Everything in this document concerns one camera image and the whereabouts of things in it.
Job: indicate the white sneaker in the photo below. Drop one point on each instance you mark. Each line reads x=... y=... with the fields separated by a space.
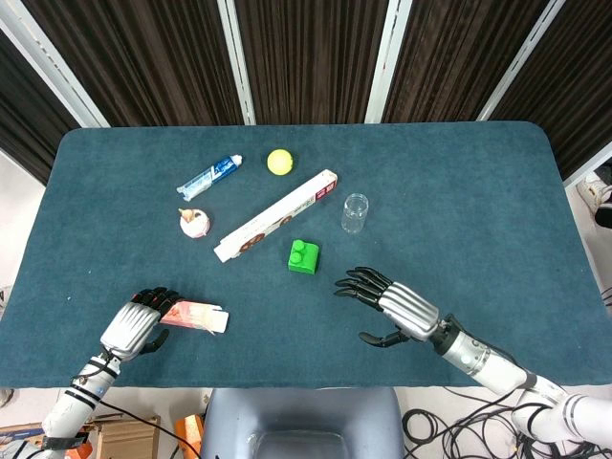
x=594 y=189

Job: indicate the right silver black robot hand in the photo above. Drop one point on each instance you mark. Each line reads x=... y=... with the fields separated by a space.
x=406 y=306

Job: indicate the red white toothpaste box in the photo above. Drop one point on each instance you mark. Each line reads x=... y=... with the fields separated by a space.
x=196 y=316

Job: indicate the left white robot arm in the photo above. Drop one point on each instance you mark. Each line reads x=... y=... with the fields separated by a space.
x=76 y=394

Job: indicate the blue white toothpaste tube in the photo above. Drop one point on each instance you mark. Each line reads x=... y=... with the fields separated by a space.
x=210 y=177

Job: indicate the orange block with white face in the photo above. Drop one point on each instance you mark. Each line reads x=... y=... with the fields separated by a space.
x=189 y=430

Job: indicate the yellow tennis ball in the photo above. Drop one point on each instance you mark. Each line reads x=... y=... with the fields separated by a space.
x=279 y=161

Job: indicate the long white cardboard box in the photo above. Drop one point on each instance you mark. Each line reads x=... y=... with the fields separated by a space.
x=275 y=217

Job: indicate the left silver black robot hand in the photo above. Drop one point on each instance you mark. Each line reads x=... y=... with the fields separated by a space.
x=128 y=326

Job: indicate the clear plastic jar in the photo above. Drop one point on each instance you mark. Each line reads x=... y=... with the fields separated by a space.
x=355 y=212

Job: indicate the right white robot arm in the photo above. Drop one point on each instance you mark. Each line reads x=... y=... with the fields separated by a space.
x=521 y=387

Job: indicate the pink ice cream toy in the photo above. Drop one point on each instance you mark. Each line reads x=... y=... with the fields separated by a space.
x=194 y=222

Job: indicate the green toy building block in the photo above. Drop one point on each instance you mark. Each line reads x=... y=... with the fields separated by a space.
x=302 y=257

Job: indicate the blue table cloth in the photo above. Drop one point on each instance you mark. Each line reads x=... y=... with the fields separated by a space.
x=430 y=268

